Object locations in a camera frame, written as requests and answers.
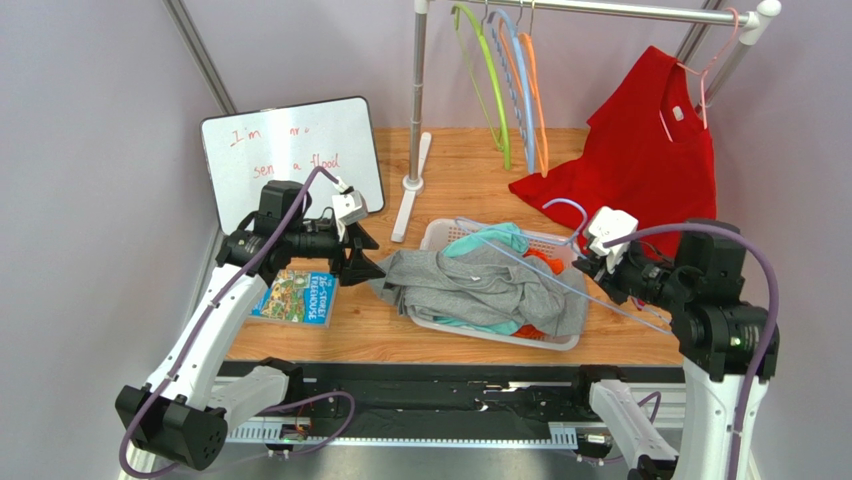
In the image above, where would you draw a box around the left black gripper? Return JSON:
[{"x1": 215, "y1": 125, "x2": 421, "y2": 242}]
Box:
[{"x1": 286, "y1": 219, "x2": 386, "y2": 287}]

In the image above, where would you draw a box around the orange hanger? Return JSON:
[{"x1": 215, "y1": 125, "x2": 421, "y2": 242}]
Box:
[{"x1": 515, "y1": 1, "x2": 550, "y2": 178}]

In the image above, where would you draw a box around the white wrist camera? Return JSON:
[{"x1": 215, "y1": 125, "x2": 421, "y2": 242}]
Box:
[
  {"x1": 584, "y1": 206, "x2": 639, "y2": 273},
  {"x1": 331, "y1": 180, "x2": 369, "y2": 243}
]

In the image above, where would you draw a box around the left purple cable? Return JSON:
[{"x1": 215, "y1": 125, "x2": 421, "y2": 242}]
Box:
[{"x1": 118, "y1": 165, "x2": 347, "y2": 480}]

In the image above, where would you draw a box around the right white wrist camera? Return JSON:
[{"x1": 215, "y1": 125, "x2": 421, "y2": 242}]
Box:
[{"x1": 584, "y1": 206, "x2": 639, "y2": 273}]

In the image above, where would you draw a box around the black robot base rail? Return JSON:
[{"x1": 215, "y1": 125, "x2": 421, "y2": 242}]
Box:
[{"x1": 219, "y1": 359, "x2": 687, "y2": 461}]

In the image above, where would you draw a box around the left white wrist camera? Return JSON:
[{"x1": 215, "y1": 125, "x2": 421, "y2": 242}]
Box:
[{"x1": 331, "y1": 180, "x2": 369, "y2": 243}]

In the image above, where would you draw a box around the grey t shirt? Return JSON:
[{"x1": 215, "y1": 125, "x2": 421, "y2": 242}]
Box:
[{"x1": 368, "y1": 245, "x2": 589, "y2": 336}]

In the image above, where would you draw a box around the teal t shirt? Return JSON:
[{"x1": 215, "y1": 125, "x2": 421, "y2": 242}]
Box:
[{"x1": 432, "y1": 222, "x2": 530, "y2": 336}]

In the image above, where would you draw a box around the light blue wire hanger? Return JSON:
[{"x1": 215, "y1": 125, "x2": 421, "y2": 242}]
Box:
[{"x1": 453, "y1": 198, "x2": 673, "y2": 336}]

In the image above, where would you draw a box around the blue treehouse book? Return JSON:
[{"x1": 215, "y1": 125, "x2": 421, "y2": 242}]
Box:
[{"x1": 249, "y1": 269, "x2": 338, "y2": 327}]

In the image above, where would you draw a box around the pink wire hanger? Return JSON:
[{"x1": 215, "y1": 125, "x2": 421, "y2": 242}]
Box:
[{"x1": 677, "y1": 24, "x2": 739, "y2": 131}]

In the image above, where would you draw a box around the orange t shirt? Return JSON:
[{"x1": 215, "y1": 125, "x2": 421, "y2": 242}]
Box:
[{"x1": 512, "y1": 248, "x2": 565, "y2": 340}]

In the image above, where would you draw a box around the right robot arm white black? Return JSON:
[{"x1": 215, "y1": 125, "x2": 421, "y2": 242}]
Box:
[{"x1": 574, "y1": 207, "x2": 780, "y2": 479}]

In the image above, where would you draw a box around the metal clothes rack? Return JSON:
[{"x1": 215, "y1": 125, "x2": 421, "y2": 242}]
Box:
[{"x1": 390, "y1": 1, "x2": 782, "y2": 243}]

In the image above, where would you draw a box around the green hanger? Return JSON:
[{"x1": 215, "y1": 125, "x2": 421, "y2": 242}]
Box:
[{"x1": 450, "y1": 2, "x2": 512, "y2": 170}]

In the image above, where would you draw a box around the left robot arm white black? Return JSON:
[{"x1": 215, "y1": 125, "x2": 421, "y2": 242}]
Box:
[{"x1": 115, "y1": 178, "x2": 385, "y2": 479}]

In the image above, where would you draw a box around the blue plastic notched hanger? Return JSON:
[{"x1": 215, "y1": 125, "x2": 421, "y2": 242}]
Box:
[{"x1": 486, "y1": 9, "x2": 537, "y2": 174}]

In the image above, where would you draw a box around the white plastic laundry basket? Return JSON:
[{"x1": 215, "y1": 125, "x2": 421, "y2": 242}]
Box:
[{"x1": 409, "y1": 219, "x2": 580, "y2": 352}]

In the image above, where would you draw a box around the white dry-erase board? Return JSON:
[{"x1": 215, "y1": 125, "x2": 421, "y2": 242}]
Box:
[{"x1": 200, "y1": 96, "x2": 385, "y2": 234}]

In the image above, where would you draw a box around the red t shirt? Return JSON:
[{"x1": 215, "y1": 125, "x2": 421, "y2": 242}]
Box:
[{"x1": 508, "y1": 46, "x2": 717, "y2": 229}]

